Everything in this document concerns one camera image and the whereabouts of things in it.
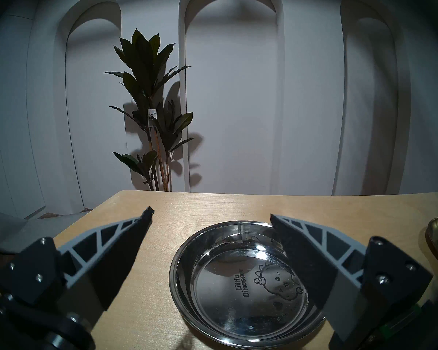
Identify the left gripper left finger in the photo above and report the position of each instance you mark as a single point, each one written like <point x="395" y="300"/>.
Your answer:
<point x="106" y="265"/>

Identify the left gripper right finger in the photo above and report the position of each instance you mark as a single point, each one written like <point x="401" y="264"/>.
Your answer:
<point x="306" y="265"/>

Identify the stainless steel dinosaur plate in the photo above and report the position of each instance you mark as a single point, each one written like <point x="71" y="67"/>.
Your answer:
<point x="222" y="280"/>

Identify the white plant tag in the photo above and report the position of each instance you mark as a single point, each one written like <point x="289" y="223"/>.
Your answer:
<point x="152" y="117"/>

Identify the tall green leafy plant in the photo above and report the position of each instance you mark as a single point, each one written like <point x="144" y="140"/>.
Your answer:
<point x="142" y="61"/>

